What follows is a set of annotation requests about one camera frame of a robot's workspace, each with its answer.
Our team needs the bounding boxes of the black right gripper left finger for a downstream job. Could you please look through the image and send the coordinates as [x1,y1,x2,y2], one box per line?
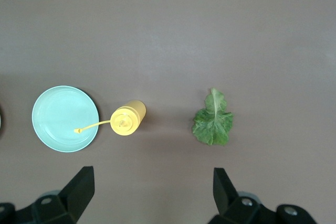
[0,166,95,224]

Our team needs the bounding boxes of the pale green round plate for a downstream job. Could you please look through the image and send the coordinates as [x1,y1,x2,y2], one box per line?
[31,85,100,153]

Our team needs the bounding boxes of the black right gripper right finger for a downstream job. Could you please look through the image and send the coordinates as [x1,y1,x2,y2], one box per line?
[209,167,320,224]

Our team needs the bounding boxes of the yellow squeeze sauce bottle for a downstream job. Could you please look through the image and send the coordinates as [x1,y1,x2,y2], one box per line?
[73,100,146,137]

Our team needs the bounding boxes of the green lettuce leaf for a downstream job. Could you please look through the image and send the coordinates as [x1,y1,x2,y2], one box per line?
[191,87,234,146]

